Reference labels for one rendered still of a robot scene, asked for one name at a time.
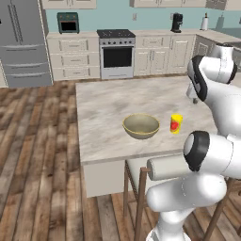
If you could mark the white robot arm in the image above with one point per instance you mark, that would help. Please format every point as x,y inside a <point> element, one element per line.
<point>216,106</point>

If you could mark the white wall socket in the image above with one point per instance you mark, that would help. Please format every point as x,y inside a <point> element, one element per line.
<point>171,16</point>
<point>134,17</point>

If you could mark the white paper towel roll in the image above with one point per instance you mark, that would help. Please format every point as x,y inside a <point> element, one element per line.
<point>204,22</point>

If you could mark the grey steel fridge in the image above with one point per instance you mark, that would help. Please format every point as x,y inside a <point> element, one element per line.
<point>22,44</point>

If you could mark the marble top dining table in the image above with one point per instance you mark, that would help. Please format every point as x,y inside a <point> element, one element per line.
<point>109,103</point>

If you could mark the cream door cabinet run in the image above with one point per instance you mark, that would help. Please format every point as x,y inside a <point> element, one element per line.
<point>160,55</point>

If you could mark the wooden stool with pale cushion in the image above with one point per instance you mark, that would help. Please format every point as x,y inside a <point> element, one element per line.
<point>140,188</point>

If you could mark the green toaster oven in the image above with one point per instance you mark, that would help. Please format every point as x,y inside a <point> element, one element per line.
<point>68,23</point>

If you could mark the steel stove with oven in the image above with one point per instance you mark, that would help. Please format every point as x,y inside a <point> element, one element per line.
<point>116,56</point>

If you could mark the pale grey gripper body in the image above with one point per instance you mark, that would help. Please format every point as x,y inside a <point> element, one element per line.
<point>190,91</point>

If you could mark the yellow cup with red print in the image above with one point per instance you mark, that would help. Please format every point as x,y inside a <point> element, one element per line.
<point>176,124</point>

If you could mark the cream wall cupboards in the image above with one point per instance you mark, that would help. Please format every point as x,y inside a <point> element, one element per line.
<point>175,3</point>
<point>69,3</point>

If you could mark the cream drawer cabinet run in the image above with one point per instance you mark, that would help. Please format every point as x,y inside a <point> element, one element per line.
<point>73,56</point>

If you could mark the beige ceramic bowl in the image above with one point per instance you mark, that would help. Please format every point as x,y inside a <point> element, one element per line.
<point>141,126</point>

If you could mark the cream corner counter cabinet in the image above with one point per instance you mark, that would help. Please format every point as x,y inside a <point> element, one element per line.
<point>204,47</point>

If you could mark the black coffee machine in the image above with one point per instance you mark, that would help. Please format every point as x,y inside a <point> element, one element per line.
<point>177,22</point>

